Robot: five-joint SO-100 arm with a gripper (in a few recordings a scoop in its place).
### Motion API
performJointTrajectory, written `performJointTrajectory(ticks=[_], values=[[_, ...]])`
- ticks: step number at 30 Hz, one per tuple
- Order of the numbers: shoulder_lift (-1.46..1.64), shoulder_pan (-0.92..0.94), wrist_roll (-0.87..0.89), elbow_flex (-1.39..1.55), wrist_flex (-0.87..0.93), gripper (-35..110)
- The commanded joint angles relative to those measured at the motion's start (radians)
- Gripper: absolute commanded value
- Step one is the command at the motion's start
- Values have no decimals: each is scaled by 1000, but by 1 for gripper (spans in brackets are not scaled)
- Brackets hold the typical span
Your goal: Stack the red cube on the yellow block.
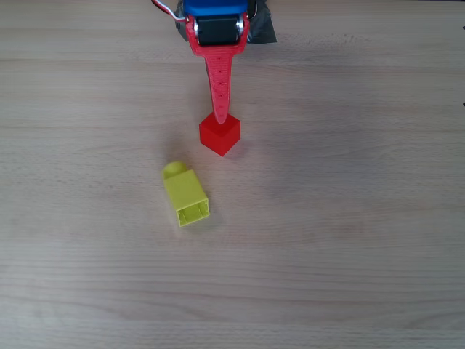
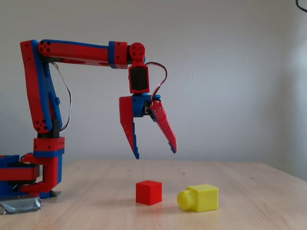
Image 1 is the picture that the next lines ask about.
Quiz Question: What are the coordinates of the yellow block with round stud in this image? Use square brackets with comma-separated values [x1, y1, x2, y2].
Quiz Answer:
[161, 161, 211, 229]

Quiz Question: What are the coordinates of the red cube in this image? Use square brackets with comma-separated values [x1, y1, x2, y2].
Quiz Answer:
[198, 112, 242, 158]

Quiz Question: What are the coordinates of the red white black servo cable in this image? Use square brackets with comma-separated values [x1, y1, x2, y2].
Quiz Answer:
[150, 0, 190, 25]

